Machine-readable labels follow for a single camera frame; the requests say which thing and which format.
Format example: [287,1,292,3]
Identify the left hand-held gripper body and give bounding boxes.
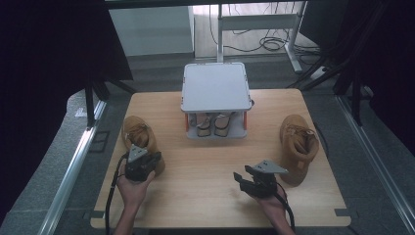
[124,144,157,183]

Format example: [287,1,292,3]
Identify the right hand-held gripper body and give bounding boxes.
[240,159,289,199]

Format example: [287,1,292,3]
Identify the tan suede boot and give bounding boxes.
[279,114,321,188]
[121,115,166,177]

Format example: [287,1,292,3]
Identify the black glitter-strap high-heel sandal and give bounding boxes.
[195,112,215,138]
[213,112,237,138]

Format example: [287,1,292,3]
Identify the grey two-tier shoe rack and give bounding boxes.
[179,62,254,141]

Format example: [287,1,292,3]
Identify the person's right hand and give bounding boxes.
[257,190,289,222]

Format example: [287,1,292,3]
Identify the person's left hand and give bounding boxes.
[116,169,157,209]

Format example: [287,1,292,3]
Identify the black tripod stand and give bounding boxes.
[83,74,138,130]

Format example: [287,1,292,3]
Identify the white power strip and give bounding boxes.
[309,66,327,81]

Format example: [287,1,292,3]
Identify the black stand legs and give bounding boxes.
[287,0,392,126]

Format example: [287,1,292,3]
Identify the white cabinet panel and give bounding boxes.
[108,5,196,58]

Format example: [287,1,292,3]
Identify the dark curtain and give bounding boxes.
[0,0,133,226]
[339,0,415,158]

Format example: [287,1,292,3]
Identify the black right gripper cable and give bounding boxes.
[273,181,297,233]

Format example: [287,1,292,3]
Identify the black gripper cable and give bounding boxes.
[104,153,130,235]
[273,181,297,233]

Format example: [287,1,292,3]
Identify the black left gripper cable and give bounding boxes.
[104,153,130,235]

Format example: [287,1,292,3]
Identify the aluminium floor rail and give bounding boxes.
[336,94,415,234]
[37,99,107,235]

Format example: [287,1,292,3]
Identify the tangle of black floor cables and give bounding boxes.
[208,3,322,67]

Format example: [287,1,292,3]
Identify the white metal desk frame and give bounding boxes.
[216,1,307,74]

